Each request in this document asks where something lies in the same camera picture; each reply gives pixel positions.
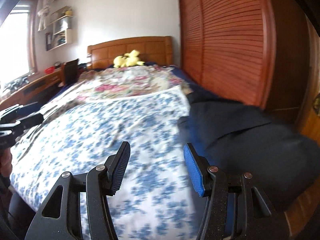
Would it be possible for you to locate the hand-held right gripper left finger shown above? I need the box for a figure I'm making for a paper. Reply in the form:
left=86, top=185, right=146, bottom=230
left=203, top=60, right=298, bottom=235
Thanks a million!
left=25, top=141, right=132, bottom=240

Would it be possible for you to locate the wooden louvered wardrobe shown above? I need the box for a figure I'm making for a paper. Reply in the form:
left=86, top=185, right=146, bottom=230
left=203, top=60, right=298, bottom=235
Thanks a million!
left=177, top=0, right=310, bottom=124

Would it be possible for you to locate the wooden desk cabinet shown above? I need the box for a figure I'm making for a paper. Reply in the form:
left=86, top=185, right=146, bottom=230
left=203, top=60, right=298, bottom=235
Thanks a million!
left=0, top=67, right=65, bottom=110

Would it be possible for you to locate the yellow plush toy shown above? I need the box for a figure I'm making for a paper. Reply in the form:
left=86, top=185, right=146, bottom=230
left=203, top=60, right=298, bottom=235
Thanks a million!
left=113, top=50, right=145, bottom=68

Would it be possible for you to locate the white wall shelf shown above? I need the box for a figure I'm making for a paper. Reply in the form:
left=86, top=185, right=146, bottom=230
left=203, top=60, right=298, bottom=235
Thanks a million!
left=45, top=6, right=74, bottom=52

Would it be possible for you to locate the wooden bed headboard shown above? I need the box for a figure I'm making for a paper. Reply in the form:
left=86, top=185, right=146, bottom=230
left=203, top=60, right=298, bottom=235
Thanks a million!
left=87, top=36, right=174, bottom=70

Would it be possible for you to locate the person's left hand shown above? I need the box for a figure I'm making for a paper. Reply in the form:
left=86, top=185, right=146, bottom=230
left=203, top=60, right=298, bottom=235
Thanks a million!
left=0, top=151, right=13, bottom=178

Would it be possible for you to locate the dark grey padded garment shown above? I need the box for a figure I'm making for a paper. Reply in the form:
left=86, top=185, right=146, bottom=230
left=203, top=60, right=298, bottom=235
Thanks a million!
left=207, top=122, right=320, bottom=207

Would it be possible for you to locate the pink floral quilt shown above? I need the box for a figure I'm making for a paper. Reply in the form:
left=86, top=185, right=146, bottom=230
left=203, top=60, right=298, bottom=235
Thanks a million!
left=40, top=65, right=190, bottom=105

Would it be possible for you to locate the blue floral blanket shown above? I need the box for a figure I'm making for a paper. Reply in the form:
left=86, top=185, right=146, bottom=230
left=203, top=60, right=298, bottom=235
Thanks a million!
left=10, top=86, right=208, bottom=240

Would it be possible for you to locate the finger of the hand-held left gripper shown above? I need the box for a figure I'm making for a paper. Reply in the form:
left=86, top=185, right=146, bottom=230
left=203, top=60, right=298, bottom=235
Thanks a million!
left=0, top=112, right=43, bottom=138
left=0, top=102, right=40, bottom=120

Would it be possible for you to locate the wood framed window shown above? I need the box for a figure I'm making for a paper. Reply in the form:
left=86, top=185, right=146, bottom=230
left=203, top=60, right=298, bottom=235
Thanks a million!
left=0, top=0, right=38, bottom=90

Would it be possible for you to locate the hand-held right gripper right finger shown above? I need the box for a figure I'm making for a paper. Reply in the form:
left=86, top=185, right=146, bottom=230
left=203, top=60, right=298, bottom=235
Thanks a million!
left=183, top=142, right=289, bottom=240

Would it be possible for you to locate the black gadget pile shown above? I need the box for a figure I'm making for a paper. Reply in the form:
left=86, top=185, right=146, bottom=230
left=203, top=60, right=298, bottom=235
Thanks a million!
left=5, top=79, right=29, bottom=89

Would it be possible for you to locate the wooden door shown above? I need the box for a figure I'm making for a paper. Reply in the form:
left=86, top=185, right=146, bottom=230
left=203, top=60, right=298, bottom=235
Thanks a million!
left=299, top=15, right=320, bottom=140

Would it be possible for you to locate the wooden chair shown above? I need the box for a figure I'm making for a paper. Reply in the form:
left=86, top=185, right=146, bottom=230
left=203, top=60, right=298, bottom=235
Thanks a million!
left=60, top=59, right=87, bottom=85

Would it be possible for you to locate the tied white curtain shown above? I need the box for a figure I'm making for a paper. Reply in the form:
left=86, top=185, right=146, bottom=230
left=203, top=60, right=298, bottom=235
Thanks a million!
left=37, top=0, right=59, bottom=32

